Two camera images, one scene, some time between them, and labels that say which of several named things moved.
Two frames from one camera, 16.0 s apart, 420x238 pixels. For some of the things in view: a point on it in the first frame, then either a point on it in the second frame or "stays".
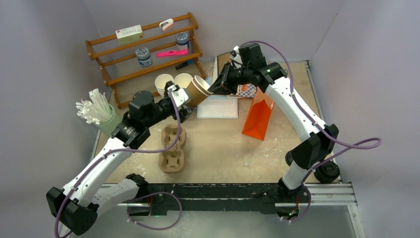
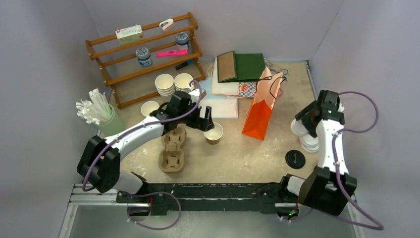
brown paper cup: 202,85 to 215,134
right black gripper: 219,88 to 309,109
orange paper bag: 257,122 stays
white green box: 130,34 stays
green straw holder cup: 108,128 stays
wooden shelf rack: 137,64 stays
